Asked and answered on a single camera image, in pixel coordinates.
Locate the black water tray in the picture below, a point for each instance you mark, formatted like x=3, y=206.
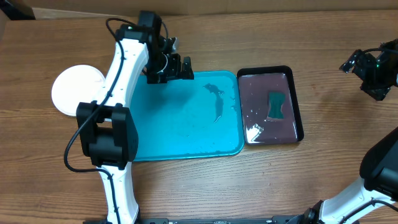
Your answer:
x=254, y=86

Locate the dark object top left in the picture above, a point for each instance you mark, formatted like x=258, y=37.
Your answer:
x=17, y=10

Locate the white plate with stain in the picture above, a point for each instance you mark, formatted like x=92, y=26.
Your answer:
x=79, y=83

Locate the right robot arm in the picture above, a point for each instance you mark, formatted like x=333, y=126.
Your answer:
x=376, y=185

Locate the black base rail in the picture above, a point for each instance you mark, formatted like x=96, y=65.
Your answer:
x=283, y=219

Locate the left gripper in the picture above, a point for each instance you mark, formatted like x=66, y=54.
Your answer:
x=173, y=72

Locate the teal plastic serving tray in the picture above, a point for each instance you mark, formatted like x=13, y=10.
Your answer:
x=188, y=119

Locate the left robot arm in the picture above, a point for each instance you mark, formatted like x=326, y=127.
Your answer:
x=106, y=129

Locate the green sponge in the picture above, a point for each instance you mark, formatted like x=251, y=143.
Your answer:
x=275, y=103

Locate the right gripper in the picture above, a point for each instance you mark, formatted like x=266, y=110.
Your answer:
x=378, y=92

